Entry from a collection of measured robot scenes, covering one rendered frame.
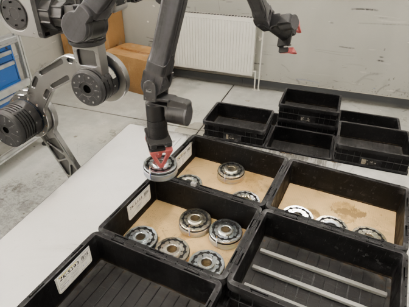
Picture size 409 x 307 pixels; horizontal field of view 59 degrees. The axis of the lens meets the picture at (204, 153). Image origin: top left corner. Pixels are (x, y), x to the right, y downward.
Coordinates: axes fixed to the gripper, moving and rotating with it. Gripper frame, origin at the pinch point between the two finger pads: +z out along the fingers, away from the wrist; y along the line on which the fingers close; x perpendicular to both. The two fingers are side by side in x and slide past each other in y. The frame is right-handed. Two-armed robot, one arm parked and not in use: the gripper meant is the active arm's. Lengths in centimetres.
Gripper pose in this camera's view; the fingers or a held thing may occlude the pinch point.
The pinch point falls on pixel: (159, 160)
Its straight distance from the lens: 111.2
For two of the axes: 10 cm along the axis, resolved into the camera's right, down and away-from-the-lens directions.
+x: -9.6, 1.5, -2.5
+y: -2.9, -5.4, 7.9
